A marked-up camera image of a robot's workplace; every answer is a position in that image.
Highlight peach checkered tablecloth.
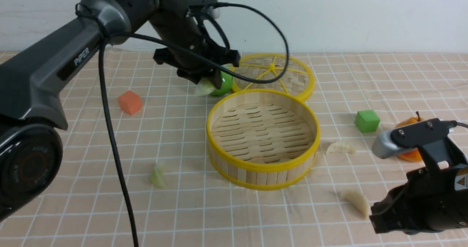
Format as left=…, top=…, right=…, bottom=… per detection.
left=1, top=49, right=468, bottom=247

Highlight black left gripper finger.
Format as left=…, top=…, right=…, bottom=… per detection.
left=204, top=69, right=223, bottom=90

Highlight green dumpling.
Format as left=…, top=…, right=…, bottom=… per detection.
left=193, top=78, right=217, bottom=96
left=150, top=163, right=167, bottom=189

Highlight orange foam cube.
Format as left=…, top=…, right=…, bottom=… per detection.
left=117, top=90, right=143, bottom=115

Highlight bamboo steamer tray yellow rim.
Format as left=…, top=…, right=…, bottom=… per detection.
left=206, top=89, right=321, bottom=190

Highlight orange yellow toy pear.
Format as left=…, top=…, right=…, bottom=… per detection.
left=396, top=111, right=423, bottom=162

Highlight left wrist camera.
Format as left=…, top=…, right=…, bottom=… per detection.
left=187, top=0, right=220, bottom=19

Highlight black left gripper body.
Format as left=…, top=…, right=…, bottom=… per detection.
left=148, top=9, right=241, bottom=84

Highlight white dumpling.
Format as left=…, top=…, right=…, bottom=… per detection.
left=325, top=140, right=356, bottom=155
left=339, top=190, right=370, bottom=219

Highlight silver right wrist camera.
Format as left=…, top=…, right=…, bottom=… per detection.
left=371, top=118, right=467, bottom=175

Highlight bamboo steamer lid yellow rim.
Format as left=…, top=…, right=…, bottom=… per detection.
left=229, top=53, right=316, bottom=102

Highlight green foam cube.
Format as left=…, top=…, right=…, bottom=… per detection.
left=354, top=110, right=381, bottom=133

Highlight green toy apple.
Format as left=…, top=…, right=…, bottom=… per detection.
left=210, top=72, right=233, bottom=97

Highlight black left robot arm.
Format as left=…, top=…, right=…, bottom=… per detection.
left=0, top=0, right=240, bottom=220

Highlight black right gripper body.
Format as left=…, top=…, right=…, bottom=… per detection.
left=369, top=165, right=468, bottom=235

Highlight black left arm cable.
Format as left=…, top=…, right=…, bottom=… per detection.
left=75, top=1, right=290, bottom=247

